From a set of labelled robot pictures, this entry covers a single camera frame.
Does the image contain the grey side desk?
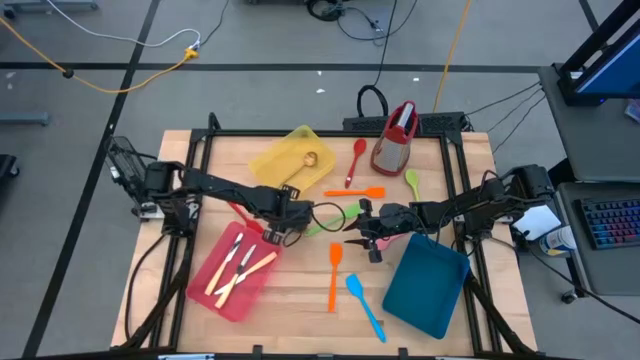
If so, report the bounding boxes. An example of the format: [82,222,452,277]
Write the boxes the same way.
[537,63,640,184]

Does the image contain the gold metal spoon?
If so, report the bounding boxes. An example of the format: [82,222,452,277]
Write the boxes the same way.
[279,151,320,189]

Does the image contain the white labelled bottle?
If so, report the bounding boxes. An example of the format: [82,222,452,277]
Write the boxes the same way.
[538,224,579,258]

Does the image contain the grey furniture base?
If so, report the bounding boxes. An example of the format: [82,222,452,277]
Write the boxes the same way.
[2,0,100,14]

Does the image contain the pink silicone spatula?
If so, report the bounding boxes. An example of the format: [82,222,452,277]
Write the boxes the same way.
[373,233,409,252]

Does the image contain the blue silicone spatula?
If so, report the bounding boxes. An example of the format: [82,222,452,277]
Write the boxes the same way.
[344,273,388,345]

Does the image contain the grey furniture foot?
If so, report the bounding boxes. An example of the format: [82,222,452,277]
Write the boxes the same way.
[0,111,52,127]

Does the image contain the black cable bundle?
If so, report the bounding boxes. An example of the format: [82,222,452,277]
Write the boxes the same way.
[304,0,387,47]

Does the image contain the white power cable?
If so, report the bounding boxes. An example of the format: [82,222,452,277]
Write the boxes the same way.
[44,0,203,50]

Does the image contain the orange-yellow hanging cable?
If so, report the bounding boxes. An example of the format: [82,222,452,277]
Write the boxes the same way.
[431,0,474,114]

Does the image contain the light green silicone spoon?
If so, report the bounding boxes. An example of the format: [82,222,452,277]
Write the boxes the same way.
[403,168,422,204]

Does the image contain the black wire mesh box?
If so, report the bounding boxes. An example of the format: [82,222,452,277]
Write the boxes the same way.
[103,135,154,201]

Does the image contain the black chair base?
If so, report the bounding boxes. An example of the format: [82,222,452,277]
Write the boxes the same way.
[0,153,21,182]

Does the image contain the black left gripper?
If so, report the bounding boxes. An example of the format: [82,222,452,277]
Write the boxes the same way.
[262,183,315,247]

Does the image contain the pink plastic bin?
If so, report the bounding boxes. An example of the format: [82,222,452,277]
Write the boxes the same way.
[185,220,282,323]

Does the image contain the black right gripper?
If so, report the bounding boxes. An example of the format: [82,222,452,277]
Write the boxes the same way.
[342,198,419,265]

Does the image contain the black perforated box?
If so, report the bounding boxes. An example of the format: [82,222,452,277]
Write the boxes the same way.
[342,111,467,134]

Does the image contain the red silicone spatula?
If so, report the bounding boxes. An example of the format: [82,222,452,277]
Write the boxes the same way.
[228,201,266,235]

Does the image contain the dark grey keyboard desk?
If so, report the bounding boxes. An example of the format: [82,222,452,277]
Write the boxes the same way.
[556,180,640,297]

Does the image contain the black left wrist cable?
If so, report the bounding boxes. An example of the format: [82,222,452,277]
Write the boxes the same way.
[282,201,350,249]

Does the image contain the yellow extension cable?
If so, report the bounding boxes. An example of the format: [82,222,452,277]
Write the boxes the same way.
[0,16,200,95]

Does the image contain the thin black cable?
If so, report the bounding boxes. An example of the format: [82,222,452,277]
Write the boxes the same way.
[491,94,547,154]
[198,0,232,49]
[463,80,544,117]
[485,87,545,134]

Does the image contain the green silicone spatula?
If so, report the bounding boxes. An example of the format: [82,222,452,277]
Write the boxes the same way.
[303,202,362,238]

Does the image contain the computer monitor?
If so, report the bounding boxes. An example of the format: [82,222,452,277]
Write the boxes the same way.
[572,19,640,99]

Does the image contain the black monitor stand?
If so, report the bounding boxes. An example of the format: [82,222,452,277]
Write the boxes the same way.
[556,0,640,107]

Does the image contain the long black desk cable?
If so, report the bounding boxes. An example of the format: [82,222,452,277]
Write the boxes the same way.
[519,239,640,325]

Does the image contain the backlit computer keyboard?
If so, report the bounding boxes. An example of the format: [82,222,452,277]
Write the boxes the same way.
[573,197,640,251]

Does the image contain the red silicone spoon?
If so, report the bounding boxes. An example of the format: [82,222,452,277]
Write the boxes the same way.
[343,138,368,190]

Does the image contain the black cable with coil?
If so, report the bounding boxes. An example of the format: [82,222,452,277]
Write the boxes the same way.
[355,0,401,120]

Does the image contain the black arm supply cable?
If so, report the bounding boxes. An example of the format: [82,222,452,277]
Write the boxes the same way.
[122,230,172,346]

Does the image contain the knife cream handle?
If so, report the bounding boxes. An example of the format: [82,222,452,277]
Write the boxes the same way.
[214,251,279,296]
[204,232,245,297]

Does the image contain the steel box grater red handle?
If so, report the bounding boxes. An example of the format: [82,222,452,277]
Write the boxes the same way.
[369,99,420,178]

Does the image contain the yellow plastic bin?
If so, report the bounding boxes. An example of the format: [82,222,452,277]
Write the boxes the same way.
[248,124,337,207]

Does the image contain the orange silicone spatula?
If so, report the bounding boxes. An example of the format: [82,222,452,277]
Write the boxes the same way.
[323,186,387,200]
[327,242,344,314]

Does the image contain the blue plastic bin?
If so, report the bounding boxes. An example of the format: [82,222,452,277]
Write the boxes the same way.
[381,232,471,341]

